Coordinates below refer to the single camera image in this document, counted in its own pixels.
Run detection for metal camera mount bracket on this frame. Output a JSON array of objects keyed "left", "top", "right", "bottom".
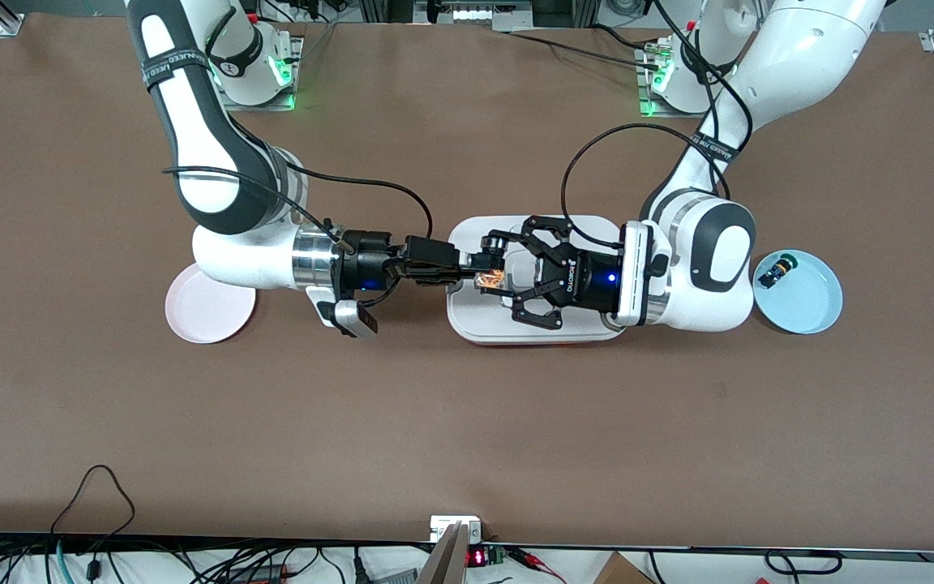
[{"left": 417, "top": 515, "right": 484, "bottom": 584}]

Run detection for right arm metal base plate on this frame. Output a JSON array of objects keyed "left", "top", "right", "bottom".
[{"left": 224, "top": 34, "right": 306, "bottom": 112}]

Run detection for pink round plate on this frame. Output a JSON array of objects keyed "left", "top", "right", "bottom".
[{"left": 165, "top": 264, "right": 257, "bottom": 345}]

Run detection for black cable across table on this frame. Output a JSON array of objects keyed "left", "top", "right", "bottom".
[{"left": 506, "top": 23, "right": 664, "bottom": 67}]

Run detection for brown cardboard box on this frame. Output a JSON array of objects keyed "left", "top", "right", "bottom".
[{"left": 593, "top": 552, "right": 656, "bottom": 584}]

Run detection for red clip leads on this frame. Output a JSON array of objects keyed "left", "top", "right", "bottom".
[{"left": 514, "top": 548, "right": 567, "bottom": 583}]

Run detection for light blue round plate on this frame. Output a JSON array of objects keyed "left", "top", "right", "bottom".
[{"left": 752, "top": 249, "right": 844, "bottom": 335}]

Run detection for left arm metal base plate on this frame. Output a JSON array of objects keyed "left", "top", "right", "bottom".
[{"left": 636, "top": 45, "right": 726, "bottom": 119}]

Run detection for thin black looped cable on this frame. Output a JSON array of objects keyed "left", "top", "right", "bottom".
[{"left": 49, "top": 464, "right": 137, "bottom": 538}]

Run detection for white lidded box grey handle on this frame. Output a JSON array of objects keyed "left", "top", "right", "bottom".
[{"left": 445, "top": 214, "right": 634, "bottom": 346}]

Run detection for black coiled cable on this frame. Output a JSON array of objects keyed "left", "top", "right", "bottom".
[{"left": 765, "top": 549, "right": 844, "bottom": 576}]

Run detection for blue green switch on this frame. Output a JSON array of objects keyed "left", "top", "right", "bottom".
[{"left": 759, "top": 253, "right": 798, "bottom": 286}]

